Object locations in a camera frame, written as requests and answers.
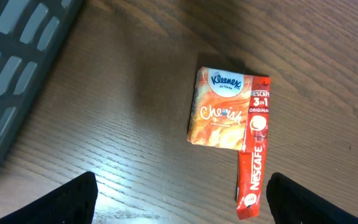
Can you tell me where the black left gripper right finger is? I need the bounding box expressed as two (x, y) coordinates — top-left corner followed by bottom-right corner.
(266, 172), (358, 224)

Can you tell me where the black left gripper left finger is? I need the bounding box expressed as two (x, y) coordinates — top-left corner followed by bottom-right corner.
(0, 171), (98, 224)

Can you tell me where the red candy bar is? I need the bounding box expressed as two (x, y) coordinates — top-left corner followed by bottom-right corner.
(236, 76), (270, 220)

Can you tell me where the orange Kleenex tissue pack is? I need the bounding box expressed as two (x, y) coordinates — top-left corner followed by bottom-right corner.
(187, 67), (253, 151)

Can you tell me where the grey plastic mesh basket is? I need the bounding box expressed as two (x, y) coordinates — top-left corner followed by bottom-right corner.
(0, 0), (83, 165)

